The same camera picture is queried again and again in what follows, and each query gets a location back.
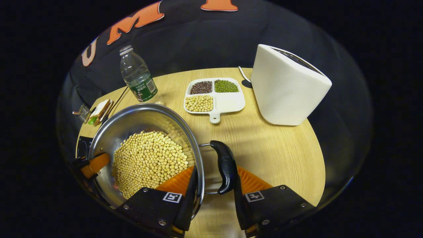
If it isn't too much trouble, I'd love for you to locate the heap of yellow soybeans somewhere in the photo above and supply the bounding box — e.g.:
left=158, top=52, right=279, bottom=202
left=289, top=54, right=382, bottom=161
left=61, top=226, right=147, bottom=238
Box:
left=111, top=130, right=189, bottom=200

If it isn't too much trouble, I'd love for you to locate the sandwich on small plate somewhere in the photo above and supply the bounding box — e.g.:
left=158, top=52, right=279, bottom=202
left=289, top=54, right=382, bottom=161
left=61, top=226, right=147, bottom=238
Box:
left=87, top=99, right=113, bottom=126

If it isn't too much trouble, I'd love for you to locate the white toaster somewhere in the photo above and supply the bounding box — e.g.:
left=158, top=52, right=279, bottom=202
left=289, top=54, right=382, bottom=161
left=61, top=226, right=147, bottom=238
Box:
left=250, top=44, right=332, bottom=126

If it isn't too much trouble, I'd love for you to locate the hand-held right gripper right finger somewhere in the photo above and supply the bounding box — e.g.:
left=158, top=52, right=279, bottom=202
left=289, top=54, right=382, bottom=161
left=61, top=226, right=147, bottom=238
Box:
left=233, top=165, right=317, bottom=238

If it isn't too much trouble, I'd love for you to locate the steel pot with black handles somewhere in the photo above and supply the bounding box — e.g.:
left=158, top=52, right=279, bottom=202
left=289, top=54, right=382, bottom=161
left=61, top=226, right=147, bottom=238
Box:
left=87, top=103, right=239, bottom=220

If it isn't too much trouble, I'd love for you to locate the white divided bean dish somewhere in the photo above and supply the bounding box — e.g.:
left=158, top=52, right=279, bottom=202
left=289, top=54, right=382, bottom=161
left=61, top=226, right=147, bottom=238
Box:
left=183, top=78, right=246, bottom=124

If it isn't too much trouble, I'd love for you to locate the black induction cooktop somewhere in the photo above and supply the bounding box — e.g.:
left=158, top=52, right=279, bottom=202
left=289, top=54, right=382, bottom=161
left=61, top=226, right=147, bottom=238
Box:
left=76, top=136, right=94, bottom=160

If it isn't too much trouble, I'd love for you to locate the clear plastic water bottle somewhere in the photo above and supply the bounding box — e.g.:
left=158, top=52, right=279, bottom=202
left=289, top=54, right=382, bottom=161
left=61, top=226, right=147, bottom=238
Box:
left=119, top=45, right=159, bottom=103

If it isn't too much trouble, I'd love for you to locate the small metal wire basket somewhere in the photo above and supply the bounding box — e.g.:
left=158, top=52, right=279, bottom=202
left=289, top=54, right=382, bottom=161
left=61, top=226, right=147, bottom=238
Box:
left=72, top=104, right=92, bottom=124

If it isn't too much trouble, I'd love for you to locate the white toaster cord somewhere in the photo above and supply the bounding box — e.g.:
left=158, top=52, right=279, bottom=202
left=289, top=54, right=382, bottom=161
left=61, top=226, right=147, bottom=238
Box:
left=238, top=66, right=252, bottom=83

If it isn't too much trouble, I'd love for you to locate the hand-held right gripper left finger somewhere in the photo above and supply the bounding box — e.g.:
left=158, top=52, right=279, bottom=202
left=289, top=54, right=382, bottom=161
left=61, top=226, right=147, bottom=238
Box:
left=116, top=165, right=199, bottom=238

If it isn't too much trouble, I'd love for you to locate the black power cable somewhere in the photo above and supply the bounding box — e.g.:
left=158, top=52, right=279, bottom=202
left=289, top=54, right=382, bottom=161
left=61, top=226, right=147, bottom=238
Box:
left=106, top=86, right=130, bottom=117

